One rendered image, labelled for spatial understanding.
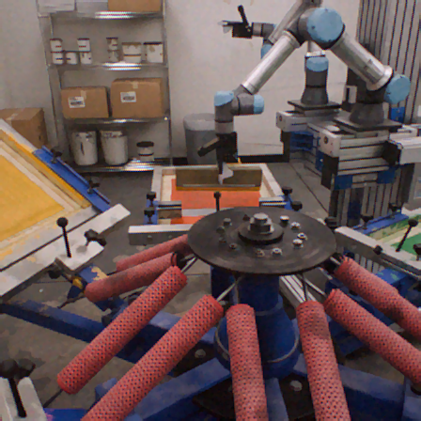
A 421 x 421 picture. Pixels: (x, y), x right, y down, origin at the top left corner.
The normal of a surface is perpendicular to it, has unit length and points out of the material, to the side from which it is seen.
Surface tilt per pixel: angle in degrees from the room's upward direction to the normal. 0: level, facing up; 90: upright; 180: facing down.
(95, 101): 90
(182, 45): 90
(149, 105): 90
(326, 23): 85
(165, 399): 0
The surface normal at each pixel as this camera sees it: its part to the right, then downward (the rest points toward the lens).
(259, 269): -0.01, -0.91
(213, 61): 0.07, 0.40
